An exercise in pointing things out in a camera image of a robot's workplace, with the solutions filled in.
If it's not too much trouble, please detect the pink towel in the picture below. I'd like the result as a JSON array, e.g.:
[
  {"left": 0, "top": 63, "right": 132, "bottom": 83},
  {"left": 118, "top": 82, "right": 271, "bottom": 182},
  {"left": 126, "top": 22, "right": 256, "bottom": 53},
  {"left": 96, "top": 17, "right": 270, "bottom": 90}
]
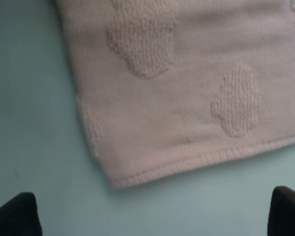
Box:
[{"left": 57, "top": 0, "right": 295, "bottom": 188}]

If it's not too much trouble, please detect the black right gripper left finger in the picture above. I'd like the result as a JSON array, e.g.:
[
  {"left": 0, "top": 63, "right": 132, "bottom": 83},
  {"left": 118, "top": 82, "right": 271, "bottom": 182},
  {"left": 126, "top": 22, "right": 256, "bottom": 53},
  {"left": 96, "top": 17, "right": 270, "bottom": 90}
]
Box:
[{"left": 0, "top": 192, "right": 42, "bottom": 236}]

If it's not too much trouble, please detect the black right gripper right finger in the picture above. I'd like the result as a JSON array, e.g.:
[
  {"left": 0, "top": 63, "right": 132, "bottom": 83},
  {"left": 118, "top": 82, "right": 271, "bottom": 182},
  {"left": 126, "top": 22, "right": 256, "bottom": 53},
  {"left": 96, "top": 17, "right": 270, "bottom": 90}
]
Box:
[{"left": 267, "top": 186, "right": 295, "bottom": 236}]

